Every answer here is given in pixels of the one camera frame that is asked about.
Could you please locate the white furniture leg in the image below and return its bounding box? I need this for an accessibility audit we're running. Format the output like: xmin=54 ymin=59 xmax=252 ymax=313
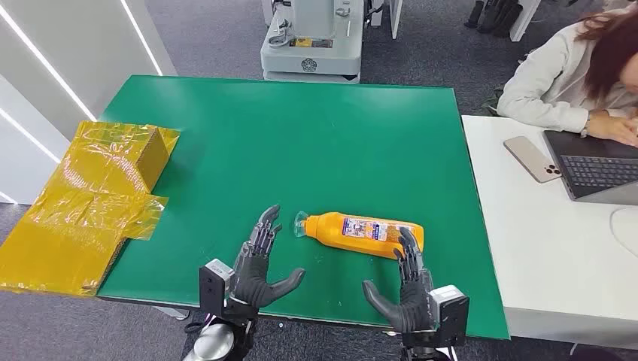
xmin=508 ymin=0 xmax=542 ymax=43

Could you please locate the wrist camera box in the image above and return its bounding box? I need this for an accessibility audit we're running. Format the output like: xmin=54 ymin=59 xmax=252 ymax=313
xmin=199 ymin=258 xmax=235 ymax=320
xmin=428 ymin=284 xmax=470 ymax=347

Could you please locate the white desk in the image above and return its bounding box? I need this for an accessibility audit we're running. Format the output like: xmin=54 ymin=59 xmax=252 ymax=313
xmin=460 ymin=114 xmax=638 ymax=350

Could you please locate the white cable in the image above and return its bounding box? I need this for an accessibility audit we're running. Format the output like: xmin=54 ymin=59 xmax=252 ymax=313
xmin=609 ymin=206 xmax=638 ymax=260

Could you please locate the beige smartphone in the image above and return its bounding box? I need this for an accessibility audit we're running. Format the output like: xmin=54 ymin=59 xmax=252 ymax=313
xmin=503 ymin=135 xmax=563 ymax=185

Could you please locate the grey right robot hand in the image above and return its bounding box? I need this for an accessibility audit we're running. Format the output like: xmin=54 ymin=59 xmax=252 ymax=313
xmin=362 ymin=226 xmax=438 ymax=334

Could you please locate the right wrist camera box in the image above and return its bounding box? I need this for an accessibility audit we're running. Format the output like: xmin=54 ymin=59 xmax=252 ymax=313
xmin=428 ymin=284 xmax=470 ymax=347

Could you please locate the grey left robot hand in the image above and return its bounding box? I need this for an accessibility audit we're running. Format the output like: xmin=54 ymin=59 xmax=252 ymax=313
xmin=231 ymin=204 xmax=306 ymax=310

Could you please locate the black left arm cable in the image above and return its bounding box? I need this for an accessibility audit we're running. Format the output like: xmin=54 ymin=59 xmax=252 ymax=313
xmin=183 ymin=314 xmax=216 ymax=336

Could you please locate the white panel board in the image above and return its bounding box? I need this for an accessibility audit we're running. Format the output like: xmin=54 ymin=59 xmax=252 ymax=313
xmin=387 ymin=0 xmax=404 ymax=41

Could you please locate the yellow taped cardboard box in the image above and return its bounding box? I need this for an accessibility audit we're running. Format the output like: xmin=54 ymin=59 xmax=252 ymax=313
xmin=0 ymin=120 xmax=181 ymax=299

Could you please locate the dark grey laptop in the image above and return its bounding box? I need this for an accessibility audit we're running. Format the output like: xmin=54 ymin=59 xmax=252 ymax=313
xmin=542 ymin=129 xmax=638 ymax=207

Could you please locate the orange plastic bottle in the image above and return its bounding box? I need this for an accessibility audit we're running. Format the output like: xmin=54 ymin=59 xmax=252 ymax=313
xmin=293 ymin=211 xmax=425 ymax=260

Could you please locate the person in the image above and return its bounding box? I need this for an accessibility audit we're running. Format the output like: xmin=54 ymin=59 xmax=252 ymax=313
xmin=497 ymin=0 xmax=638 ymax=148

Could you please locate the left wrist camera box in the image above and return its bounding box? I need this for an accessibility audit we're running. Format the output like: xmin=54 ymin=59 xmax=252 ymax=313
xmin=199 ymin=258 xmax=235 ymax=320

